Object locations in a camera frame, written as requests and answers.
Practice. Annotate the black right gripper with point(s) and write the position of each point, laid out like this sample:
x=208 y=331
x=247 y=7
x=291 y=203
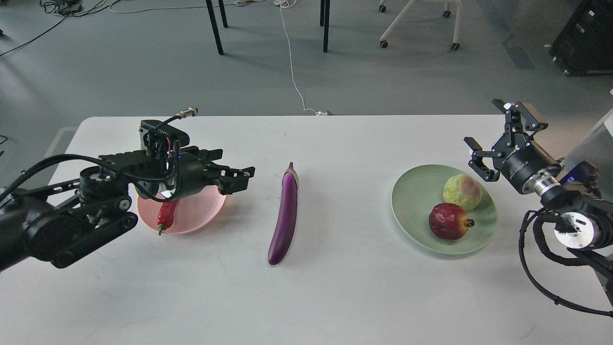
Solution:
x=522 y=161

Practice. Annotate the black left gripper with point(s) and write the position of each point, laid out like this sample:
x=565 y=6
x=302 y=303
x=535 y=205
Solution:
x=191 y=178

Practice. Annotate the green pink guava fruit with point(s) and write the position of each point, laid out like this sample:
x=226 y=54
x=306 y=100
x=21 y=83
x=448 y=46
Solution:
x=462 y=190

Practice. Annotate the red chili pepper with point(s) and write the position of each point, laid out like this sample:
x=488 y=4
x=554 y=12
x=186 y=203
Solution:
x=166 y=216

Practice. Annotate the red pomegranate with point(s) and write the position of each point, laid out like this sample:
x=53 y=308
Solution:
x=448 y=221

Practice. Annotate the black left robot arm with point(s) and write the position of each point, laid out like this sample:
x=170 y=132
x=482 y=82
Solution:
x=64 y=222

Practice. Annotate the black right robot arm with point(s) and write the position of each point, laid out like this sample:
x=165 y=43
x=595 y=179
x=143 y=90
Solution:
x=574 y=221

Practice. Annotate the pink plate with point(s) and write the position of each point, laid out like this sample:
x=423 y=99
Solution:
x=190 y=214

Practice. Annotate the green plate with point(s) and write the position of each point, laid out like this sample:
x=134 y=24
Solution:
x=417 y=191

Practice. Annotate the purple eggplant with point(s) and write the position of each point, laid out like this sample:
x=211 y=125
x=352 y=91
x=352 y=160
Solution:
x=287 y=217

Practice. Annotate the black equipment case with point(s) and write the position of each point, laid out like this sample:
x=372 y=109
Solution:
x=584 y=47

